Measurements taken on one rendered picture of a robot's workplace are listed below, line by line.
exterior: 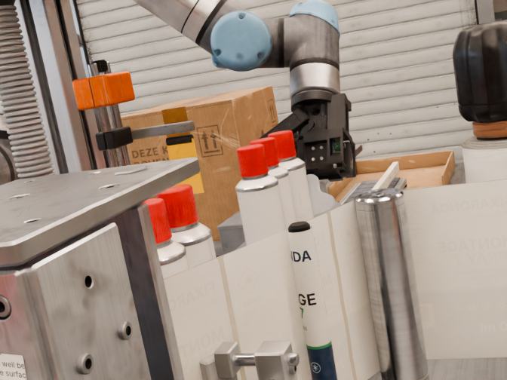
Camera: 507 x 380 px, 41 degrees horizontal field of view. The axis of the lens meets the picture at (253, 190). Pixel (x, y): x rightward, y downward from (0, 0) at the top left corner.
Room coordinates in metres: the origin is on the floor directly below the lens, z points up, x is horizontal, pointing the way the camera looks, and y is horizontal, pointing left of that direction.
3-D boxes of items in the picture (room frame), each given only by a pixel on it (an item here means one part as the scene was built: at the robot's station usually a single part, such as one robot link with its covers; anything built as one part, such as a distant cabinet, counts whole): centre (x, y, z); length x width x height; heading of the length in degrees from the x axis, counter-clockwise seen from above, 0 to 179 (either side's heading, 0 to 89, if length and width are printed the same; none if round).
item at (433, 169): (1.64, -0.34, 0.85); 0.30 x 0.26 x 0.04; 158
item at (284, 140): (0.90, -0.05, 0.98); 0.05 x 0.05 x 0.20
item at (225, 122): (1.47, 0.08, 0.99); 0.30 x 0.24 x 0.27; 162
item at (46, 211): (0.28, 0.10, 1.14); 0.14 x 0.11 x 0.01; 158
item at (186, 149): (0.67, 0.06, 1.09); 0.03 x 0.01 x 0.06; 68
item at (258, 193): (0.80, -0.01, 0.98); 0.05 x 0.05 x 0.20
